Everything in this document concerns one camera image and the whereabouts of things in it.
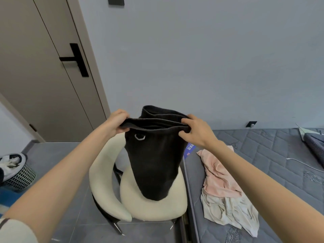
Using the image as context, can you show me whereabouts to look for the dark grey folded fabric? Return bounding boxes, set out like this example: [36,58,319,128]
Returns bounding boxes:
[303,133,324,169]

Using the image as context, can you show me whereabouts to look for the blue mattress label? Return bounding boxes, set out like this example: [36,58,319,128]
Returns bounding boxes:
[184,143,196,160]

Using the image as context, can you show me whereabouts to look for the cream upholstered chair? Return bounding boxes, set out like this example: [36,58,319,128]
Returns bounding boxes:
[89,133,188,236]

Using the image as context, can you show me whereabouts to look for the person's right hand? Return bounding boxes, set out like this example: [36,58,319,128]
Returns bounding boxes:
[178,114,219,149]

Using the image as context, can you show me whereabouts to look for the blue item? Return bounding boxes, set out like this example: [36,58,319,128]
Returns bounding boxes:
[0,187,17,217]

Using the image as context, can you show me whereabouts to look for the grey quilted mattress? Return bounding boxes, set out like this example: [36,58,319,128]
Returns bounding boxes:
[183,128,324,243]

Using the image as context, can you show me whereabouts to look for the person's cream sleeve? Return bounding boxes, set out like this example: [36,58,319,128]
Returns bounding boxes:
[0,218,38,243]

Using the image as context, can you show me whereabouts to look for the black garment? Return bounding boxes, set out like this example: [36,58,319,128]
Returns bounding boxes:
[119,105,192,201]

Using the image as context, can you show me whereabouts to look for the pink cloth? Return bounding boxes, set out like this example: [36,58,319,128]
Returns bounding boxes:
[196,146,242,199]

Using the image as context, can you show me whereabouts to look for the person's left forearm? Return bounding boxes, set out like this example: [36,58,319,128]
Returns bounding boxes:
[0,121,115,243]

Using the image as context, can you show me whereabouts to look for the beige door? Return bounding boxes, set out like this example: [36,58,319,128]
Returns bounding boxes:
[0,0,111,143]

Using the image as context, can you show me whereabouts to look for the person's left hand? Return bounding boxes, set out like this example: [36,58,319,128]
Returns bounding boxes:
[106,109,131,136]

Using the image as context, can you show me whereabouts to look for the white cable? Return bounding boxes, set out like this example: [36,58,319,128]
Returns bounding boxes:
[286,157,324,173]

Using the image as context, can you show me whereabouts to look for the person's right forearm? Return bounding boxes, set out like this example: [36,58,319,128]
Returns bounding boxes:
[208,139,324,243]

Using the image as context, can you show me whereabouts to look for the white clothes in basket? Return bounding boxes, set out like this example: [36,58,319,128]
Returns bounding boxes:
[0,153,27,184]

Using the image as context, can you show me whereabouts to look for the black door handle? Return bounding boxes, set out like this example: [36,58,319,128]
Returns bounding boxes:
[59,43,89,78]

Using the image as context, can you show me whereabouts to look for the perforated laundry basket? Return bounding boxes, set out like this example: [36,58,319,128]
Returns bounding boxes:
[0,153,37,193]

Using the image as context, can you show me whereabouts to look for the white crumpled cloth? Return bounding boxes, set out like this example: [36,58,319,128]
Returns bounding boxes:
[200,193,260,238]

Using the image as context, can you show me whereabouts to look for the white and green item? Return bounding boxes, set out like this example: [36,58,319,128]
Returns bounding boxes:
[296,123,320,142]

